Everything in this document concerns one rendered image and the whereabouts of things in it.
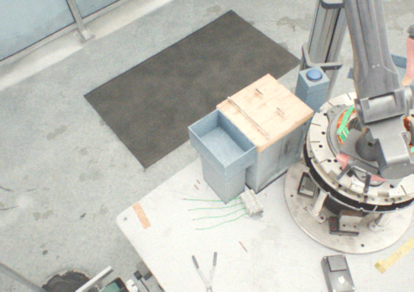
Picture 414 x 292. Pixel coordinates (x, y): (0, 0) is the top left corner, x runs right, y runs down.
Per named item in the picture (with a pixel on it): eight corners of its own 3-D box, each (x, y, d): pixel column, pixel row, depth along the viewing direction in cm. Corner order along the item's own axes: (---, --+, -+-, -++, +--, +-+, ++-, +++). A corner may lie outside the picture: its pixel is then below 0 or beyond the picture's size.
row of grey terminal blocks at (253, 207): (265, 216, 123) (266, 210, 120) (251, 222, 123) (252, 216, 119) (251, 190, 129) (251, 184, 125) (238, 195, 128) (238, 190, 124)
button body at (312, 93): (315, 129, 141) (329, 80, 120) (297, 135, 140) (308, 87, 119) (306, 114, 145) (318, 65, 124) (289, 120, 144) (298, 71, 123)
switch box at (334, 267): (329, 296, 109) (333, 291, 105) (320, 261, 115) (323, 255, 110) (352, 294, 109) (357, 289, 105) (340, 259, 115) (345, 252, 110)
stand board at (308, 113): (259, 153, 106) (259, 148, 104) (216, 110, 115) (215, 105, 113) (312, 116, 112) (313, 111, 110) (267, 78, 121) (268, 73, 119)
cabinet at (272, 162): (255, 195, 128) (259, 152, 106) (220, 158, 137) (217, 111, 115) (299, 163, 134) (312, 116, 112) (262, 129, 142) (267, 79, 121)
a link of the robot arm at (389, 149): (406, 79, 65) (352, 94, 68) (431, 137, 59) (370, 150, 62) (407, 119, 75) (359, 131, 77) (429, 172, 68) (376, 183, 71)
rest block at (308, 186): (316, 182, 125) (317, 178, 123) (312, 196, 123) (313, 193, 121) (303, 178, 126) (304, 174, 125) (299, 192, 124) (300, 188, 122)
